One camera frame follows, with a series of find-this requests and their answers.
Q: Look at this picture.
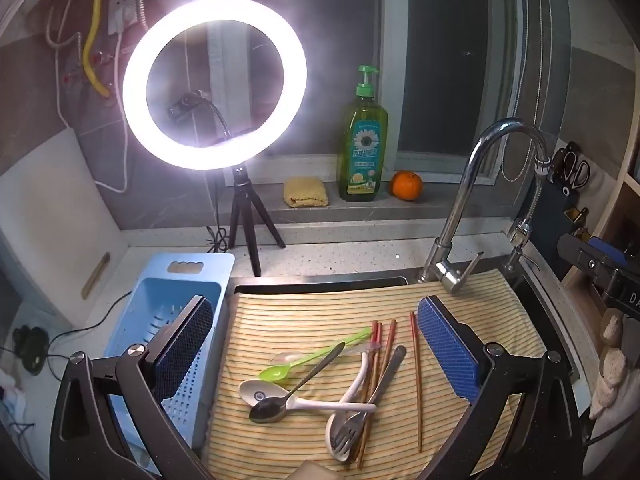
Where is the striped yellow cloth mat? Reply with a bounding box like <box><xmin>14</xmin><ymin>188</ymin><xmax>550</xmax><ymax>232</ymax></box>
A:
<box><xmin>204</xmin><ymin>270</ymin><xmax>546</xmax><ymax>479</ymax></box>

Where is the white ceramic logo spoon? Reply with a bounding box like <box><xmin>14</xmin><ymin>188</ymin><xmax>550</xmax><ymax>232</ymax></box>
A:
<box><xmin>238</xmin><ymin>379</ymin><xmax>378</xmax><ymax>413</ymax></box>

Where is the white ceramic soup spoon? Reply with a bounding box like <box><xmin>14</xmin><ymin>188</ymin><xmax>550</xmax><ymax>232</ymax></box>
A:
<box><xmin>324</xmin><ymin>352</ymin><xmax>369</xmax><ymax>464</ymax></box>

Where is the dark metal spoon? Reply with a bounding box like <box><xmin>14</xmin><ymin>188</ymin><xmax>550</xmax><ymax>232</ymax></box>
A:
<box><xmin>248</xmin><ymin>342</ymin><xmax>345</xmax><ymax>424</ymax></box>

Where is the chrome kitchen faucet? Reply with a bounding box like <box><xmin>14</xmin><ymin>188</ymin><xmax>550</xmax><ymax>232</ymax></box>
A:
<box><xmin>416</xmin><ymin>118</ymin><xmax>551</xmax><ymax>294</ymax></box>

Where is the white wall socket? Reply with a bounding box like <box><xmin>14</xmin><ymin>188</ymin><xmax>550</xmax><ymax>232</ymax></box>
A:
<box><xmin>107</xmin><ymin>0</ymin><xmax>138</xmax><ymax>36</ymax></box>

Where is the orange fruit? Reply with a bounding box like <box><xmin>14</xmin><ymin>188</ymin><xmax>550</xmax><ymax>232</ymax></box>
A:
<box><xmin>390</xmin><ymin>170</ymin><xmax>423</xmax><ymax>202</ymax></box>

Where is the clear plastic spoon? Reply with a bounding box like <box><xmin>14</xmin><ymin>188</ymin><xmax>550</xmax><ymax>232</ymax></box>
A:
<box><xmin>271</xmin><ymin>341</ymin><xmax>370</xmax><ymax>365</ymax></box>

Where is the white ring light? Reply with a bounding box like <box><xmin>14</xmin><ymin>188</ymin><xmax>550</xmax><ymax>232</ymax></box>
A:
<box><xmin>121</xmin><ymin>0</ymin><xmax>309</xmax><ymax>172</ymax></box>

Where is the metal fork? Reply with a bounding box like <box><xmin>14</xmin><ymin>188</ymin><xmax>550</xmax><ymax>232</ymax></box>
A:
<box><xmin>331</xmin><ymin>344</ymin><xmax>407</xmax><ymax>456</ymax></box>

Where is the green plastic spoon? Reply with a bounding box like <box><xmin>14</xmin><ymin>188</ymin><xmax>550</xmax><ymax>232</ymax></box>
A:
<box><xmin>257</xmin><ymin>328</ymin><xmax>372</xmax><ymax>382</ymax></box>

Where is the green dish soap bottle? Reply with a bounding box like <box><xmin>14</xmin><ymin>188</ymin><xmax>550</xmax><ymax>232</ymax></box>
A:
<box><xmin>338</xmin><ymin>65</ymin><xmax>388</xmax><ymax>202</ymax></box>

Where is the white cutting board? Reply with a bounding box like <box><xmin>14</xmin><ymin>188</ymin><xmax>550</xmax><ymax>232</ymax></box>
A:
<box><xmin>1</xmin><ymin>128</ymin><xmax>128</xmax><ymax>327</ymax></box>

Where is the yellow sponge cloth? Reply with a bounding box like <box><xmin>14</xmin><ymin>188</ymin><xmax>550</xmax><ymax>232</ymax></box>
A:
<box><xmin>283</xmin><ymin>177</ymin><xmax>329</xmax><ymax>208</ymax></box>

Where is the gloved right hand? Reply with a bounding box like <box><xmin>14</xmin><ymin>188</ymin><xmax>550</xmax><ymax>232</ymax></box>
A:
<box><xmin>589</xmin><ymin>309</ymin><xmax>639</xmax><ymax>420</ymax></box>

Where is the chrome pull-out sprayer hose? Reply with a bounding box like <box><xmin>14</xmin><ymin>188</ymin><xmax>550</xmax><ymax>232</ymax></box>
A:
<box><xmin>503</xmin><ymin>156</ymin><xmax>552</xmax><ymax>273</ymax></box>

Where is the black power cable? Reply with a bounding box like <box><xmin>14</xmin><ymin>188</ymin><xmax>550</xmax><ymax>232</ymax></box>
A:
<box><xmin>0</xmin><ymin>289</ymin><xmax>132</xmax><ymax>391</ymax></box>

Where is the yellow gas hose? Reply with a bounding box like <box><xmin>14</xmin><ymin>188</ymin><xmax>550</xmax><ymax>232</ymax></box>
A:
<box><xmin>81</xmin><ymin>0</ymin><xmax>112</xmax><ymax>99</ymax></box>

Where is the blue plastic drain basket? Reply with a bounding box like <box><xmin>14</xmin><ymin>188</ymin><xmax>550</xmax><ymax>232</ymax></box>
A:
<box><xmin>104</xmin><ymin>252</ymin><xmax>234</xmax><ymax>453</ymax></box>

